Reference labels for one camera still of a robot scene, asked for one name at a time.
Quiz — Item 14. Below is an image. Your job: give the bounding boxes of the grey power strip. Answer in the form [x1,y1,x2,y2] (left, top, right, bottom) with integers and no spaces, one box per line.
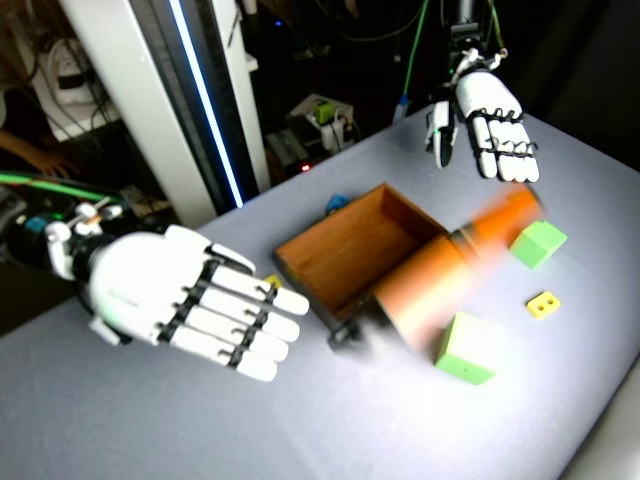
[264,127,312,175]

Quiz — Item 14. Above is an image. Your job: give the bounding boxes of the grey table cloth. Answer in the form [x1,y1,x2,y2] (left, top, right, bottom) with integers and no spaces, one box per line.
[0,99,640,480]

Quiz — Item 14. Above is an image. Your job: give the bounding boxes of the white device with black cables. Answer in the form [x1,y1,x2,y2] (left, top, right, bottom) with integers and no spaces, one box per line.
[33,37,102,107]

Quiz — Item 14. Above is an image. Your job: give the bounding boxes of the wooden box base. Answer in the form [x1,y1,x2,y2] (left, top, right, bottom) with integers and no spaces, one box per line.
[272,182,451,332]

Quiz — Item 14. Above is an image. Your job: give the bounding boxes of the green wooden cube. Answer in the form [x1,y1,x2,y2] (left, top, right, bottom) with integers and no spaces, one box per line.
[433,310,497,386]
[509,219,569,271]

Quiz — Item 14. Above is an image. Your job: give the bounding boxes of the thin green cable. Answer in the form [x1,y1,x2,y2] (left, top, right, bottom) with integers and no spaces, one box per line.
[401,0,432,104]

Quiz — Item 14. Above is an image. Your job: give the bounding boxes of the thick green cable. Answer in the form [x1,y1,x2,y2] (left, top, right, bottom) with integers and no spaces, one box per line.
[0,171,124,205]

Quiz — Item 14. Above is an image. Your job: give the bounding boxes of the person's hand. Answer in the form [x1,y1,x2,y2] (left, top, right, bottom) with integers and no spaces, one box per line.
[28,147,77,177]

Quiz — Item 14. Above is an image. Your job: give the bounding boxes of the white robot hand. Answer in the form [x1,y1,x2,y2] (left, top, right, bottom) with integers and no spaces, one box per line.
[424,69,542,184]
[84,224,311,384]

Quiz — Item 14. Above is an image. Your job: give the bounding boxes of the white pillar with blue light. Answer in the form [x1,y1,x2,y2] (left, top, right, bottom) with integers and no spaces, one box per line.
[58,0,271,226]

